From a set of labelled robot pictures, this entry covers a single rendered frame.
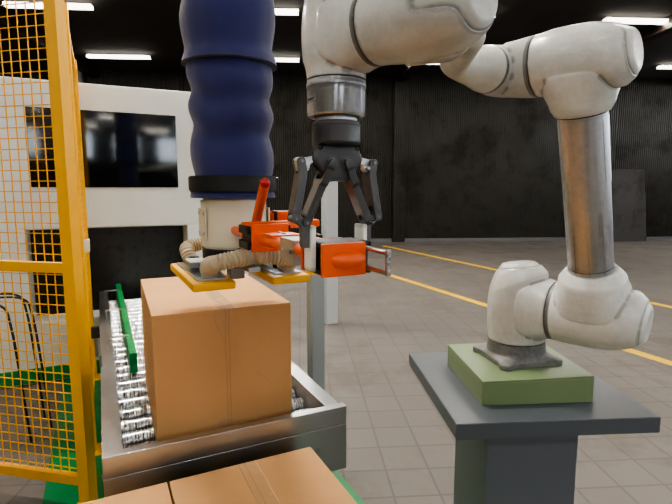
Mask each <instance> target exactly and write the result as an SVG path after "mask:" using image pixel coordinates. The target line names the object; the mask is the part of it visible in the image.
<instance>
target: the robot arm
mask: <svg viewBox="0 0 672 504"><path fill-rule="evenodd" d="M497 7H498V0H304V6H303V13H302V27H301V44H302V58H303V63H304V66H305V70H306V77H307V84H306V89H307V116H308V117H309V118H310V119H313V120H316V121H314V122H313V123H312V152H311V154H310V156H309V157H295V158H294V159H293V160H292V163H293V169H294V178H293V184H292V190H291V196H290V203H289V209H288V215H287V220H288V221H289V222H291V223H294V224H297V225H298V226H299V245H300V247H302V248H304V269H306V270H308V271H311V272H315V271H316V227H315V226H312V225H311V223H312V221H313V218H314V216H315V213H316V211H317V208H318V206H319V203H320V201H321V198H322V196H323V194H324V191H325V189H326V187H327V186H328V184H329V182H333V181H337V182H342V183H343V185H344V186H345V187H346V190H347V192H348V195H349V197H350V200H351V202H352V205H353V208H354V210H355V213H356V215H357V218H358V220H359V223H355V238H358V239H363V240H368V241H371V225H374V223H375V222H376V221H380V220H381V219H382V212H381V205H380V198H379V191H378V184H377V177H376V171H377V165H378V161H377V160H376V159H365V158H362V156H361V154H360V151H359V148H360V142H361V124H360V123H359V122H358V121H357V120H359V119H362V118H364V117H365V93H366V73H369V72H371V71H373V70H374V69H376V68H378V67H381V66H386V65H402V64H405V65H406V66H418V65H426V64H437V63H439V65H440V68H441V70H442V72H443V73H444V74H445V75H446V76H447V77H449V78H451V79H453V80H455V81H457V82H459V83H461V84H463V85H465V86H467V87H468V88H470V89H471V90H473V91H475V92H478V93H481V94H483V95H486V96H490V97H499V98H539V97H543V98H544V100H545V102H546V104H547V106H548V108H549V111H550V113H551V114H552V115H553V117H554V118H556V119H557V130H558V143H559V156H560V169H561V183H562V196H563V209H564V222H565V236H566V249H567V262H568V266H567V267H566V268H564V269H563V271H562V272H561V273H560V274H559V276H558V281H555V280H553V279H550V278H549V273H548V271H547V270H546V269H545V268H544V267H543V266H542V265H540V264H538V263H536V262H535V261H527V260H523V261H510V262H505V263H502V264H501V266H500V267H499V268H498V270H497V271H496V272H495V274H494V276H493V278H492V281H491V284H490V288H489V293H488V302H487V327H488V338H487V344H477V345H473V351H474V352H476V353H479V354H481V355H482V356H484V357H485V358H487V359H488V360H490V361H491V362H493V363H494V364H496V365H497V366H498V367H499V369H500V370H502V371H513V370H517V369H525V368H534V367H544V366H561V365H563V360H562V359H561V358H560V357H557V356H555V355H553V354H551V353H549V352H548V351H546V339H552V340H556V341H560V342H563V343H567V344H571V345H576V346H580V347H586V348H592V349H599V350H624V349H631V348H635V347H637V346H638V345H641V344H643V343H645V342H646V341H647V339H648V337H649V334H650V331H651V327H652V323H653V317H654V309H653V307H652V305H651V303H650V301H649V299H648V298H647V297H646V296H645V295H644V294H643V293H642V292H640V291H636V290H633V289H632V286H631V284H630V282H629V280H628V276H627V274H626V272H625V271H624V270H623V269H622V268H620V267H619V266H618V265H617V264H615V263H614V240H613V214H612V188H611V181H612V173H611V147H610V120H609V110H611V109H612V108H613V106H614V104H615V102H616V100H617V95H618V93H619V90H620V87H624V86H627V85H628V84H629V83H631V82H632V81H633V80H634V79H635V78H636V77H637V75H638V73H639V71H640V70H641V68H642V64H643V59H644V50H643V42H642V38H641V35H640V32H639V31H638V30H637V28H635V27H633V26H629V25H627V24H623V23H619V22H611V21H592V22H585V23H579V24H573V25H568V26H564V27H559V28H555V29H551V30H549V31H547V32H544V33H541V34H537V35H533V36H529V37H526V38H522V39H519V40H515V41H511V42H506V43H505V44H504V45H490V44H487V45H483V44H484V42H485V38H486V32H487V31H488V30H489V28H490V27H491V25H492V23H493V21H494V18H495V15H496V12H497ZM310 164H312V166H313V167H314V169H315V170H316V172H317V173H316V175H315V177H314V180H313V186H312V188H311V191H310V193H309V195H308V198H307V200H306V203H305V205H304V208H303V210H302V205H303V199H304V193H305V187H306V181H307V171H308V170H309V168H310ZM359 166H361V168H360V169H361V171H362V177H363V184H364V191H365V198H366V202H365V199H364V196H363V194H362V191H361V189H360V186H359V179H358V177H357V174H356V170H357V169H358V167H359ZM301 212H302V213H301Z"/></svg>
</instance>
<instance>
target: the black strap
mask: <svg viewBox="0 0 672 504"><path fill-rule="evenodd" d="M262 178H267V179H269V180H270V187H269V191H268V192H275V191H276V190H279V178H278V177H275V176H256V175H197V176H189V177H188V186H189V191H190V192H258V189H259V183H260V180H261V179H262Z"/></svg>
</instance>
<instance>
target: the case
mask: <svg viewBox="0 0 672 504"><path fill-rule="evenodd" d="M233 280H234V281H235V282H236V287H235V288H234V289H226V290H215V291H205V292H192V291H191V290H190V289H189V287H188V286H187V285H186V284H185V283H184V282H183V281H182V280H181V279H180V278H179V277H165V278H150V279H141V280H140V285H141V304H142V323H143V342H144V361H145V379H146V385H147V391H148V397H149V403H150V409H151V415H152V421H153V427H154V433H155V439H156V442H158V441H162V440H167V439H172V438H176V437H181V436H186V435H191V434H195V433H200V432H205V431H210V430H214V429H219V428H224V427H228V426H233V425H238V424H243V423H247V422H252V421H257V420H262V419H266V418H271V417H276V416H280V415H285V414H290V413H292V381H291V303H290V302H289V301H288V300H286V299H284V298H283V297H281V296H280V295H278V294H277V293H275V292H274V291H272V290H270V289H269V288H267V287H266V286H264V285H263V284H261V283H260V282H258V281H256V280H255V279H253V278H252V277H250V276H249V275H247V274H246V273H245V278H241V279H233Z"/></svg>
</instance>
